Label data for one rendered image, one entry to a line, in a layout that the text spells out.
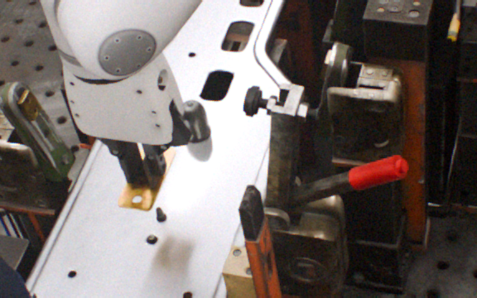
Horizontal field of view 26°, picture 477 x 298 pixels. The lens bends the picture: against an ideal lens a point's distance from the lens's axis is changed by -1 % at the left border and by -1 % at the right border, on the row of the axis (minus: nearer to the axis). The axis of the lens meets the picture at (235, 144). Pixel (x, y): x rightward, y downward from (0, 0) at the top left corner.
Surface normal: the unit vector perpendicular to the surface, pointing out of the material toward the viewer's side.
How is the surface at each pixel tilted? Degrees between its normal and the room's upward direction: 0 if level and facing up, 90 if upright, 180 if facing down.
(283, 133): 90
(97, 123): 93
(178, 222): 0
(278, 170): 90
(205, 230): 0
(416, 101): 90
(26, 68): 0
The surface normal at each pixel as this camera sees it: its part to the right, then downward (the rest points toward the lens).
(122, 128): -0.25, 0.81
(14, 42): -0.14, -0.66
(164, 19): 0.47, 0.66
